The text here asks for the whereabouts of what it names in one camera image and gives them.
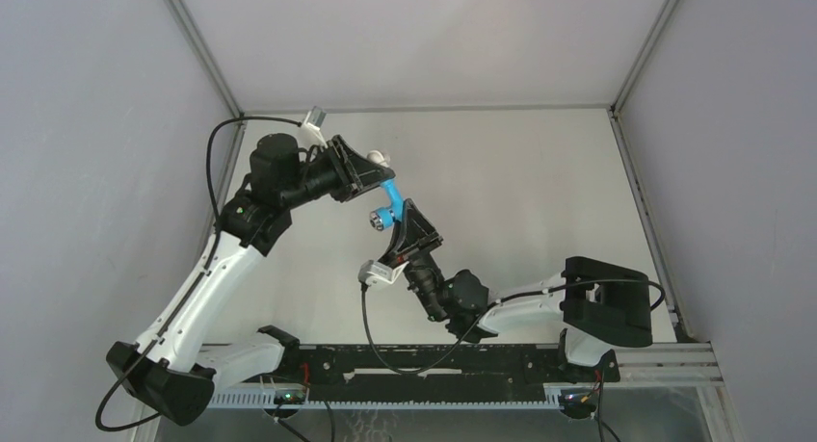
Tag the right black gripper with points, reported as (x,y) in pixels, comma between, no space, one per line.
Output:
(411,238)

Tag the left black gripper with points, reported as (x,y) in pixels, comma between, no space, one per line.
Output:
(354,172)

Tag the blue plastic water faucet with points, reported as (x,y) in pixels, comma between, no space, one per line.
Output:
(389,203)

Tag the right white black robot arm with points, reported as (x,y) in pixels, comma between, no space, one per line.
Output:
(599,305)

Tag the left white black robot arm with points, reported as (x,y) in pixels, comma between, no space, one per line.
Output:
(167,367)

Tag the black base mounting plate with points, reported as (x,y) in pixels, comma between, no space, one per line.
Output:
(404,384)

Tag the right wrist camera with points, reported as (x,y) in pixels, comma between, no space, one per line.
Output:
(376,275)

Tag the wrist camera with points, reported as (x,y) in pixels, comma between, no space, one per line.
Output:
(310,128)
(376,275)

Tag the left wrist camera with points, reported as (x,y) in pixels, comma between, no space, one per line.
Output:
(310,128)

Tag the white slotted cable duct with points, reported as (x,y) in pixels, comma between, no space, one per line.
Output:
(270,398)

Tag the aluminium frame rail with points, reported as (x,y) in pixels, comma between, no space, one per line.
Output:
(667,364)

